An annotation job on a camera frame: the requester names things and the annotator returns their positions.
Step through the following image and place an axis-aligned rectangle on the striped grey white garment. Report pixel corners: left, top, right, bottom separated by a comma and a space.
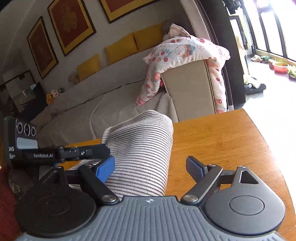
69, 109, 174, 200

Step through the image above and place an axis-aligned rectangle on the beige covered sofa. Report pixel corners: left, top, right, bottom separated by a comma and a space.
32, 49, 178, 148

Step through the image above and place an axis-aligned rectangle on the yellow plush toy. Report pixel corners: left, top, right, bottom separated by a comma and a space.
46, 90, 60, 105

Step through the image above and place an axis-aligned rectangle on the yellow cushion left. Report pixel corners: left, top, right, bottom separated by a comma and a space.
76, 54, 100, 82

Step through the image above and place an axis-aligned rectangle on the yellow cushion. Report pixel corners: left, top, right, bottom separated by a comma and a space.
133, 23, 163, 52
76, 54, 100, 82
104, 33, 138, 65

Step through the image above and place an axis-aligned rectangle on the beige chair back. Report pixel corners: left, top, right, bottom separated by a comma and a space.
161, 60, 216, 121

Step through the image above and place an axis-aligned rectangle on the red framed picture left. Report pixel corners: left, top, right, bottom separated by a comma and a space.
27, 16, 59, 79

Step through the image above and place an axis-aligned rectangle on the red framed picture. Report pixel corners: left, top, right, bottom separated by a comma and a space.
27, 16, 59, 79
99, 0, 155, 23
47, 0, 96, 56

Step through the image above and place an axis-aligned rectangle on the black white floor appliance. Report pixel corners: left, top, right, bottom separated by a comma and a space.
244, 77, 266, 95

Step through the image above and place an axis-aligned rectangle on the yellow cushion middle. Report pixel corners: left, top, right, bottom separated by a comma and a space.
104, 33, 138, 65

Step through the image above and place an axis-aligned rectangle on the yellow cushion right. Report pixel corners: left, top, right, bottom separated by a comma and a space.
133, 23, 163, 52

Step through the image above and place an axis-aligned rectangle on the red framed picture middle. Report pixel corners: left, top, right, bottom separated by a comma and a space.
47, 0, 96, 56

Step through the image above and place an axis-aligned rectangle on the floral pink white blanket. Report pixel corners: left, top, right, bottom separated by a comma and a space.
135, 24, 230, 113

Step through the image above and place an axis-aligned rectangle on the red plant basin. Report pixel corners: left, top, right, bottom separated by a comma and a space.
273, 62, 288, 74

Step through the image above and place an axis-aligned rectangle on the small green leafy plant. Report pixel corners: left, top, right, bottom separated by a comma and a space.
287, 65, 296, 81

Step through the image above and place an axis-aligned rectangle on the red framed picture right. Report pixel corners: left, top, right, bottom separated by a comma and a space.
99, 0, 155, 23

